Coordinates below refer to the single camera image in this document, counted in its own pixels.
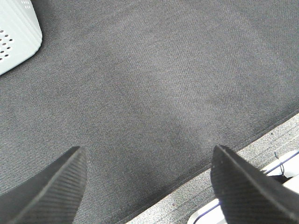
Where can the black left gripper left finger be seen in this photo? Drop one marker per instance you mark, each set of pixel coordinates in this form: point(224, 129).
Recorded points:
point(52, 196)

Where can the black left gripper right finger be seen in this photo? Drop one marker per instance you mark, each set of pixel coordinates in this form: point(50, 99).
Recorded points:
point(246, 195)

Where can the black table cloth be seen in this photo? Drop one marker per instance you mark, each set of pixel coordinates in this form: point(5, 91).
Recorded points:
point(148, 87)

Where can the grey perforated laundry basket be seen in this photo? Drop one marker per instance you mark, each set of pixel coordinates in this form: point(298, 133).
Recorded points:
point(20, 33)

